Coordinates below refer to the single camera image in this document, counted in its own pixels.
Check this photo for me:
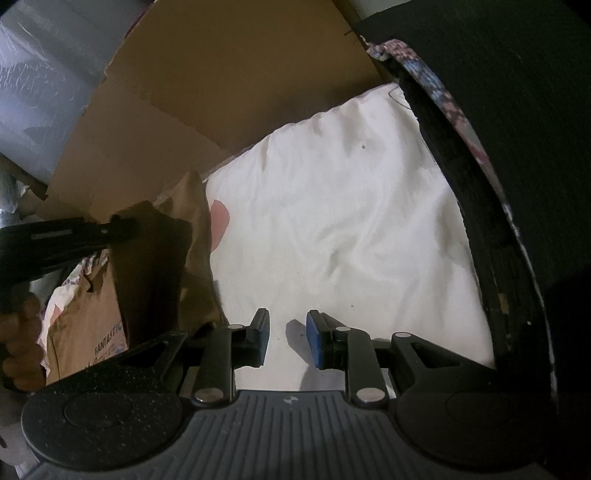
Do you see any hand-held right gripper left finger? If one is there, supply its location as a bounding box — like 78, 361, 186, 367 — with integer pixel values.
127, 307, 271, 408

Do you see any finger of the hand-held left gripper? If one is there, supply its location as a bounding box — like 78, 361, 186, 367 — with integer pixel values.
96, 215, 140, 246

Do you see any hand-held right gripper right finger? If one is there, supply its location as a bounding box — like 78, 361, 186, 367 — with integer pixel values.
305, 309, 497, 408

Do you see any brown t-shirt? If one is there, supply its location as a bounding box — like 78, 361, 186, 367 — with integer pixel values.
44, 171, 227, 384

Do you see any person's left hand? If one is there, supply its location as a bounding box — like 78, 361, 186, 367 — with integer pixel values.
0, 293, 48, 394

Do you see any cream bear print blanket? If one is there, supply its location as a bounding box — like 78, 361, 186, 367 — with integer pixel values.
203, 83, 497, 393

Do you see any grey plastic-wrapped mattress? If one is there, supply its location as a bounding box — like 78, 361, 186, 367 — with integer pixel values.
0, 0, 160, 185

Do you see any large cardboard sheet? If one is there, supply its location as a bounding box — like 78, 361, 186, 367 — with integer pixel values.
34, 0, 400, 222

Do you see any black garment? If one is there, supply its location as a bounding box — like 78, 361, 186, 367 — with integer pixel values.
355, 14, 591, 462

